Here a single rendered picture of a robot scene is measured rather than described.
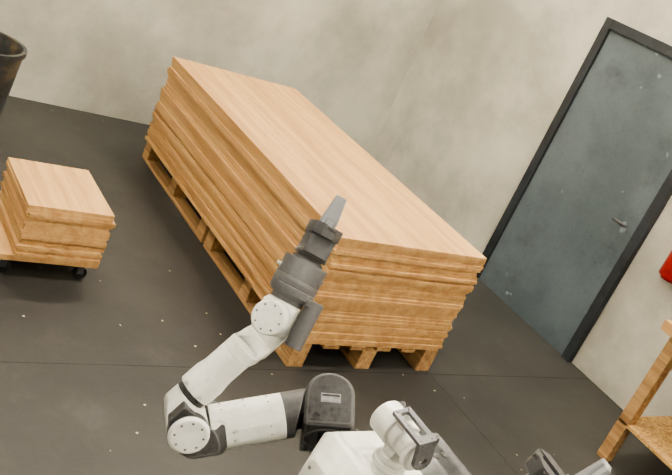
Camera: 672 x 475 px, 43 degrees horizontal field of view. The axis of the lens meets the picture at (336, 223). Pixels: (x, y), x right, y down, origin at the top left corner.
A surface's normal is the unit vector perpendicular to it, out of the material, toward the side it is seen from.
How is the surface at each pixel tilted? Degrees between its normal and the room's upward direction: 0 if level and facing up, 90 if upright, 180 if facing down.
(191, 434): 82
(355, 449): 0
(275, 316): 66
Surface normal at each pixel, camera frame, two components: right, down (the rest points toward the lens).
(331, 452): -0.29, -0.69
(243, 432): 0.25, 0.32
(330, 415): 0.10, -0.62
